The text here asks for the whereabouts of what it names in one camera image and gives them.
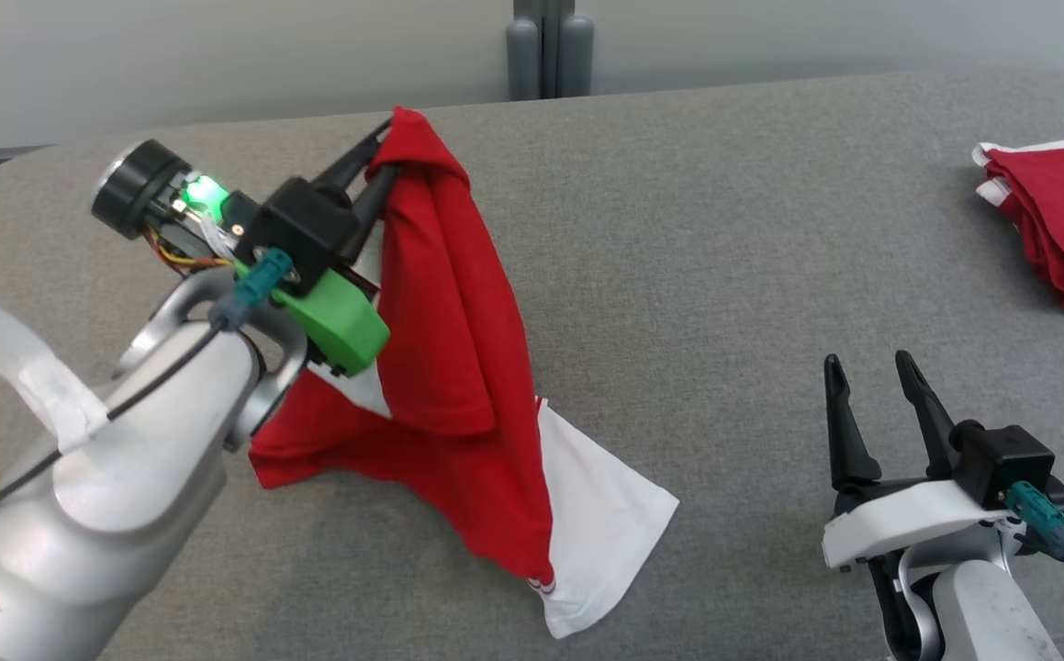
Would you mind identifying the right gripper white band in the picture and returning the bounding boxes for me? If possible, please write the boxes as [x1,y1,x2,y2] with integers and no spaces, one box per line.
[821,349,1014,573]

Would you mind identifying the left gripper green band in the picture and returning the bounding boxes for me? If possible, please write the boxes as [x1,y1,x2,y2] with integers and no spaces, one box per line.
[91,118,404,377]

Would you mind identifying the red shirt with white sleeves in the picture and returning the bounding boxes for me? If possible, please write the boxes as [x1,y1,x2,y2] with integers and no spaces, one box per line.
[247,107,679,639]

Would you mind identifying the grey fabric sofa seat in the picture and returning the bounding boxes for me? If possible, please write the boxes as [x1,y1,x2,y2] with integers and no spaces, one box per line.
[0,69,1064,661]

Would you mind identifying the white tape strip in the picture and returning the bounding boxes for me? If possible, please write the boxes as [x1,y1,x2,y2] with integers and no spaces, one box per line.
[0,292,110,451]

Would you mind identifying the teal left camera connector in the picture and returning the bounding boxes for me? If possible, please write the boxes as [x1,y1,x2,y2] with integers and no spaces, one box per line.
[210,248,296,331]

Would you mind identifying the teal camera connector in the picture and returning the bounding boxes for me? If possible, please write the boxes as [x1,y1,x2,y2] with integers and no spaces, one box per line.
[210,248,296,331]
[1000,482,1064,561]

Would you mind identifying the teal right camera connector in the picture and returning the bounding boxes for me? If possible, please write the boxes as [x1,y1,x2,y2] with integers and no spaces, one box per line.
[1000,482,1064,561]

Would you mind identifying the grey partition post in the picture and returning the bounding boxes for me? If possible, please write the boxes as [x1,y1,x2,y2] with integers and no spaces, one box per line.
[506,0,595,102]

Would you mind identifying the black left camera cable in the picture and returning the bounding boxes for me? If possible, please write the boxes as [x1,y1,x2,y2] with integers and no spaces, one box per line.
[0,321,220,552]

